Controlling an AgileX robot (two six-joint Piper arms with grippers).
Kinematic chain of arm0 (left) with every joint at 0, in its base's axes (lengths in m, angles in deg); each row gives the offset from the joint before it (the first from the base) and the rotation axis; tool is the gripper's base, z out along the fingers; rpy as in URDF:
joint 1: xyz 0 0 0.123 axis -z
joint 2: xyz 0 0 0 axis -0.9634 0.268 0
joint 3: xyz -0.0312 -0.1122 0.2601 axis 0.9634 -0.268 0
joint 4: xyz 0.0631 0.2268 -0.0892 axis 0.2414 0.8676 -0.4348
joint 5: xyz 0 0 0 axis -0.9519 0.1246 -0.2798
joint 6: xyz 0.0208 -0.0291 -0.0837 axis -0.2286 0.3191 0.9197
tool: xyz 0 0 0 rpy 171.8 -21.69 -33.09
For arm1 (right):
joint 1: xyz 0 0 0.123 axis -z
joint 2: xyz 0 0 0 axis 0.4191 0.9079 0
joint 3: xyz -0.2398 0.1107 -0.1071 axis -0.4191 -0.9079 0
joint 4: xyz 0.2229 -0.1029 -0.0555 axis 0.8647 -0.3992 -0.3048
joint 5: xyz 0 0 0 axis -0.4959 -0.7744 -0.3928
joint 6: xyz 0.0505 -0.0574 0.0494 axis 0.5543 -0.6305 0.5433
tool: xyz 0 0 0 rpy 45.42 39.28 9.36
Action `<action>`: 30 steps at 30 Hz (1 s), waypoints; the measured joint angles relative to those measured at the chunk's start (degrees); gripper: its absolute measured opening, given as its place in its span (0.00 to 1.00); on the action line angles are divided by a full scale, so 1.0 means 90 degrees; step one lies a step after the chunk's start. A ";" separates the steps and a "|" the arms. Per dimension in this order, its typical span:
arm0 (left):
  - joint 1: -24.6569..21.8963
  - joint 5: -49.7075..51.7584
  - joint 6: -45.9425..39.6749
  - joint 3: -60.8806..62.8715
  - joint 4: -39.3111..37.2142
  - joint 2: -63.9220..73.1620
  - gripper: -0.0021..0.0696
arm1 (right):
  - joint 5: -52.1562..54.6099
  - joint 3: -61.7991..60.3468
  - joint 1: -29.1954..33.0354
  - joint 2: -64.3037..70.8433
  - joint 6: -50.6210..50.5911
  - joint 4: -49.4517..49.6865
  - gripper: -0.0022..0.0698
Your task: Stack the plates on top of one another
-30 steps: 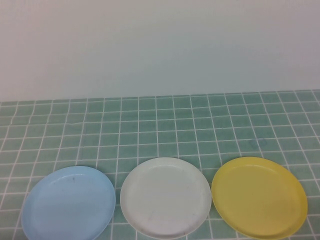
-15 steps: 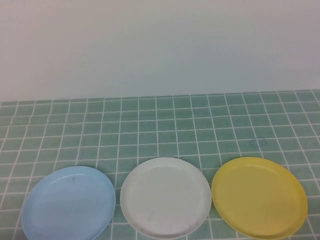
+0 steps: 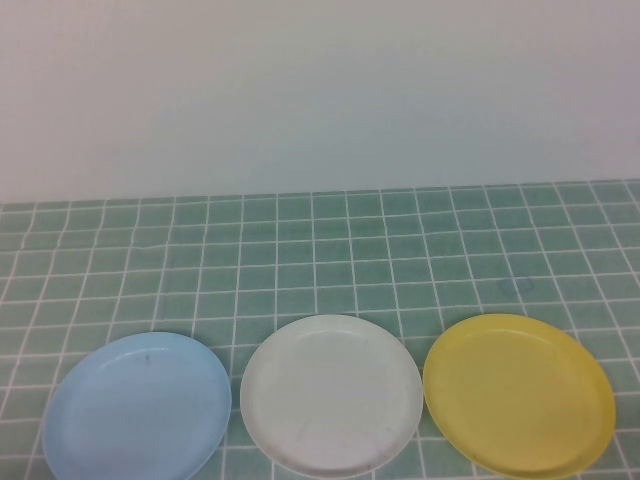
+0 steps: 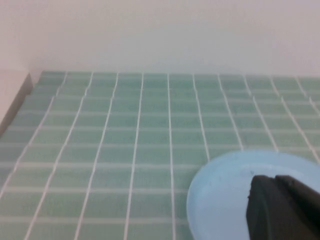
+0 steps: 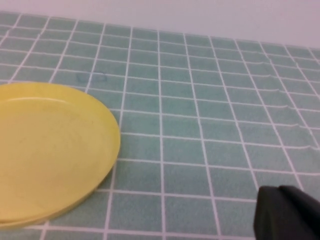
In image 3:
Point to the light blue plastic plate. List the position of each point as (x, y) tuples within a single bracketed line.
[(140, 410)]

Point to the yellow plastic plate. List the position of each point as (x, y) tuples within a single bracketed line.
[(520, 395)]

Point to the green checked tablecloth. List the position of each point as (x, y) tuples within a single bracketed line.
[(320, 260)]

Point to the white plastic plate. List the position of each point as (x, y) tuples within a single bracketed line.
[(330, 395)]

